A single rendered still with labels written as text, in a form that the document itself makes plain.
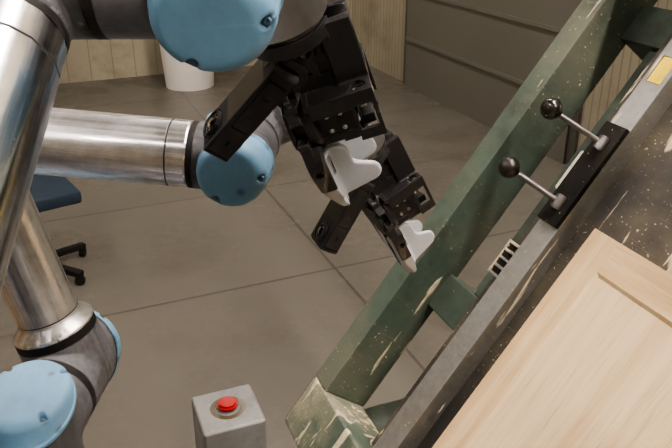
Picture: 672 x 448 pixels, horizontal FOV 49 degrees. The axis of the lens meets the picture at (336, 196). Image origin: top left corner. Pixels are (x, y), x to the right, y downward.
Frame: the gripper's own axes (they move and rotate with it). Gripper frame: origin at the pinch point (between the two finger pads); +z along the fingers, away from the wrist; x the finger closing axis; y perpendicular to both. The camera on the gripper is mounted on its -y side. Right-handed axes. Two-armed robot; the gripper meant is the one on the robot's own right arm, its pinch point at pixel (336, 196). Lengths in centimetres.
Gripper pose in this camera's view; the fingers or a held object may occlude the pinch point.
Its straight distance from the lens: 73.3
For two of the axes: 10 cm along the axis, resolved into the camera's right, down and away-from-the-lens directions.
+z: 3.0, 6.8, 6.7
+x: -1.0, -6.8, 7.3
